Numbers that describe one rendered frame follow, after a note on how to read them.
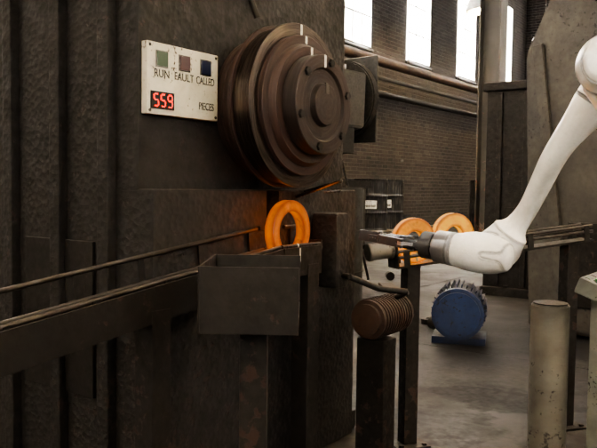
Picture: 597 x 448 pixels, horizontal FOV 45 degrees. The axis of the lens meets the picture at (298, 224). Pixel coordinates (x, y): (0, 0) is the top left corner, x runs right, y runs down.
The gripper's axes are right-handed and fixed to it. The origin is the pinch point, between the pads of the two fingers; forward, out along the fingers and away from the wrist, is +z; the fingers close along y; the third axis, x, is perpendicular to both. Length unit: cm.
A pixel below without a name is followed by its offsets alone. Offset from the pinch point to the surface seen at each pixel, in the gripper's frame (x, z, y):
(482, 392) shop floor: -74, 3, 117
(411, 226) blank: 0.9, 5.8, 37.9
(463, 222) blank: 3, -6, 54
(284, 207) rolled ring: 6.1, 21.2, -14.3
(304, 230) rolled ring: -0.9, 20.5, -4.3
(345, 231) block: -1.4, 17.2, 13.9
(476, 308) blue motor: -53, 37, 192
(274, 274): -2, -17, -68
